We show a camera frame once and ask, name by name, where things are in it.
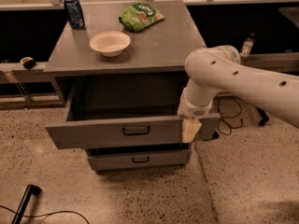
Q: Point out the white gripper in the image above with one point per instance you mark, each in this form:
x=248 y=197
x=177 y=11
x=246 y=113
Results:
x=192 y=108

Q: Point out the grey top drawer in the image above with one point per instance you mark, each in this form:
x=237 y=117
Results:
x=89 y=124

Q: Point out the grey drawer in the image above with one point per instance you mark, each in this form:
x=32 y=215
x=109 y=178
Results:
x=89 y=124
x=139 y=160

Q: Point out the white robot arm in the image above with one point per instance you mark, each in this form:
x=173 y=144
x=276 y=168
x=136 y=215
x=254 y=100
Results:
x=213 y=70

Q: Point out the grey drawer cabinet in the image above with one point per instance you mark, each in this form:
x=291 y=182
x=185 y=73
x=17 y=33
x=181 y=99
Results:
x=150 y=72

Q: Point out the grey bottom drawer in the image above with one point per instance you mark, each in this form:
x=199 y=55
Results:
x=139 y=160

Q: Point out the black rolling stand leg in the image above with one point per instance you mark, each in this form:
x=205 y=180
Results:
x=264 y=117

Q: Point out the small clear bottle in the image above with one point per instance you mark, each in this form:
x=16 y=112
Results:
x=247 y=46

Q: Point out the white bowl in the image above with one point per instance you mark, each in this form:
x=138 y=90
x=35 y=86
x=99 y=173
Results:
x=111 y=43

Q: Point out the green chip bag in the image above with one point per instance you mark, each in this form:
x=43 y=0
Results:
x=139 y=16

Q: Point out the blue soda can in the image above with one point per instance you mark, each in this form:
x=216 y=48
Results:
x=74 y=13

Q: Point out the black stand leg left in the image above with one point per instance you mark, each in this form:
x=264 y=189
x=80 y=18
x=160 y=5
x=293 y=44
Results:
x=31 y=190

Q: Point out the yellow black tape measure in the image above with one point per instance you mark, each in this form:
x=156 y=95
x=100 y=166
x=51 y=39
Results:
x=28 y=62

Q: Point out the grey metal rail shelf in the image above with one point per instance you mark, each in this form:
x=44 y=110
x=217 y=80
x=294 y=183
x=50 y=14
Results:
x=280 y=62

